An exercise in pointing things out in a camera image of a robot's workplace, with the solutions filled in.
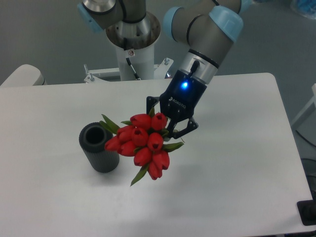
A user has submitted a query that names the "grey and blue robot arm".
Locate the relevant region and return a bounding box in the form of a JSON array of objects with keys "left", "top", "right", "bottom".
[{"left": 78, "top": 0, "right": 251, "bottom": 139}]

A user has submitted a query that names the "black box at table edge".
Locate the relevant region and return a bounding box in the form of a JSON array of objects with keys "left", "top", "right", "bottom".
[{"left": 297, "top": 200, "right": 316, "bottom": 226}]

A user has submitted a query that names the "white chair back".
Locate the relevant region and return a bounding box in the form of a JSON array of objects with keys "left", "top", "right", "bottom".
[{"left": 0, "top": 64, "right": 47, "bottom": 88}]

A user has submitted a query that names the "white furniture frame right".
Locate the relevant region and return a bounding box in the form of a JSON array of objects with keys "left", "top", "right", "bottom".
[{"left": 290, "top": 84, "right": 316, "bottom": 130}]

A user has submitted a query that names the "black cable on floor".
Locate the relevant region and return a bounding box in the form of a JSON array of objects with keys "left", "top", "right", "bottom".
[{"left": 295, "top": 128, "right": 316, "bottom": 149}]

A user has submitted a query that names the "dark grey ribbed vase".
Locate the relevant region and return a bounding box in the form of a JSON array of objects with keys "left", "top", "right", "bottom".
[{"left": 79, "top": 122, "right": 119, "bottom": 173}]

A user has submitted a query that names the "blue and clear plastic bag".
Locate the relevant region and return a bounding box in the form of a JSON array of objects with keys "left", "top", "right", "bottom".
[{"left": 290, "top": 0, "right": 316, "bottom": 20}]

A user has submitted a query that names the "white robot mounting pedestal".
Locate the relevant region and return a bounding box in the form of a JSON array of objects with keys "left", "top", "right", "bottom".
[{"left": 84, "top": 46, "right": 174, "bottom": 83}]

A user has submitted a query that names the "red tulip bouquet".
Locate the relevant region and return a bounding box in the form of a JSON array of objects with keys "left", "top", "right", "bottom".
[{"left": 100, "top": 109, "right": 184, "bottom": 186}]

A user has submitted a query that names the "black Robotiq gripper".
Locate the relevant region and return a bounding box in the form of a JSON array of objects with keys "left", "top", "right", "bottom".
[{"left": 146, "top": 70, "right": 207, "bottom": 139}]

